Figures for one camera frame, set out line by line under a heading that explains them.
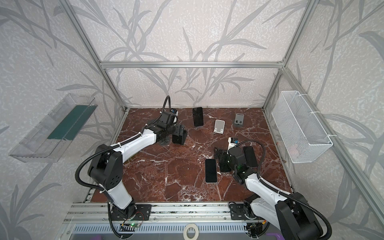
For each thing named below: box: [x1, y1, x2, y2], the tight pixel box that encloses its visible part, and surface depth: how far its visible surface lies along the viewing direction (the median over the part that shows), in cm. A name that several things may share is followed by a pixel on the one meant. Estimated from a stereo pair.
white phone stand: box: [213, 119, 226, 135], surface depth 105 cm
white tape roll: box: [183, 223, 199, 240], surface depth 69 cm
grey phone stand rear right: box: [234, 113, 245, 128], surface depth 110 cm
